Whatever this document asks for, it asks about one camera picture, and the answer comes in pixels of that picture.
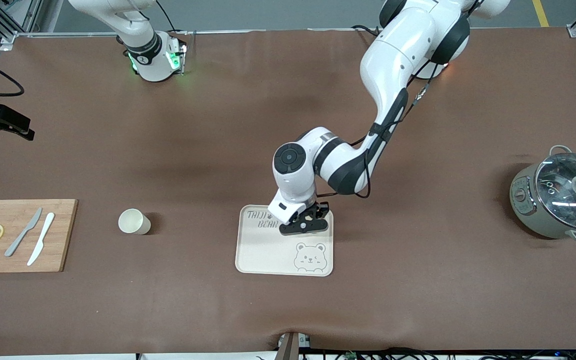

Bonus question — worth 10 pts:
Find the grey plastic knife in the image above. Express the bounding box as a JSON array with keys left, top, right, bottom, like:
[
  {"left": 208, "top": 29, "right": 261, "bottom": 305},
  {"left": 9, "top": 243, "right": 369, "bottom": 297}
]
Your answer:
[{"left": 4, "top": 207, "right": 43, "bottom": 258}]

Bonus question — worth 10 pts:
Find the glass pot lid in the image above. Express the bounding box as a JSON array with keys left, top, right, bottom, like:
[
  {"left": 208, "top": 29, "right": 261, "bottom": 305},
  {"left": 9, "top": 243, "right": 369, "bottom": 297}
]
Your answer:
[{"left": 534, "top": 152, "right": 576, "bottom": 232}]

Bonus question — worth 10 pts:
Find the metal table edge bracket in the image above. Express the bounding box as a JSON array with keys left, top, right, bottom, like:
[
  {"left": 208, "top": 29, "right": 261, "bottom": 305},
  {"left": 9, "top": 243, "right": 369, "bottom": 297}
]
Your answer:
[{"left": 276, "top": 331, "right": 312, "bottom": 360}]

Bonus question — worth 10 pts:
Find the wooden cutting board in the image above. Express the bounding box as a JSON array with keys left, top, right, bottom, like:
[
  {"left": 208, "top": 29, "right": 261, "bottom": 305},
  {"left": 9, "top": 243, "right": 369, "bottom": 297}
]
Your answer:
[{"left": 0, "top": 199, "right": 79, "bottom": 274}]

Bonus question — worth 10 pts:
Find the black right base cable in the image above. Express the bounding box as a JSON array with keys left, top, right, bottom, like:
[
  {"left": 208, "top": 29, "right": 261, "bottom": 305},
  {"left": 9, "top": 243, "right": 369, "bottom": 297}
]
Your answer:
[{"left": 155, "top": 0, "right": 189, "bottom": 35}]

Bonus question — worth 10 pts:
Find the white plastic cup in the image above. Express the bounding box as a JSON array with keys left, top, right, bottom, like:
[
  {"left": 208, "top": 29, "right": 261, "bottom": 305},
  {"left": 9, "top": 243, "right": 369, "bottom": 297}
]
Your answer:
[{"left": 118, "top": 208, "right": 152, "bottom": 236}]

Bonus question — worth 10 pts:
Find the cream tray with bear print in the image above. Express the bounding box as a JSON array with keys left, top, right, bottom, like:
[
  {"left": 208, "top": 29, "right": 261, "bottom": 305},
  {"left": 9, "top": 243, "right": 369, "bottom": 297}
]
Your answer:
[{"left": 234, "top": 204, "right": 334, "bottom": 277}]

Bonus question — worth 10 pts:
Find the white plastic knife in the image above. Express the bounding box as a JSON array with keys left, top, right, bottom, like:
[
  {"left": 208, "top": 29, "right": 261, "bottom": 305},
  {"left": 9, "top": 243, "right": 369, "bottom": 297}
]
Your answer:
[{"left": 26, "top": 212, "right": 56, "bottom": 267}]

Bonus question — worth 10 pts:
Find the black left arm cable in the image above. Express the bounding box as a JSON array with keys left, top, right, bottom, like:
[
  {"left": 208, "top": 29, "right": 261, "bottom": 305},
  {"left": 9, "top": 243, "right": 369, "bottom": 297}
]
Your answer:
[{"left": 318, "top": 60, "right": 439, "bottom": 198}]

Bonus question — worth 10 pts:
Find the pale green electric pot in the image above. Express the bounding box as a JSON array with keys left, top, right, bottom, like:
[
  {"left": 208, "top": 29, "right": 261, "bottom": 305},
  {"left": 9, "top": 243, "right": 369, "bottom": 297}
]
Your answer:
[{"left": 509, "top": 145, "right": 576, "bottom": 245}]

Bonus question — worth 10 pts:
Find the brown table mat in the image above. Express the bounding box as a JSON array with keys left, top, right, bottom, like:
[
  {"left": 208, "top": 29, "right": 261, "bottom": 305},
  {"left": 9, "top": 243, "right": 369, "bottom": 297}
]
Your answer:
[{"left": 0, "top": 27, "right": 576, "bottom": 357}]

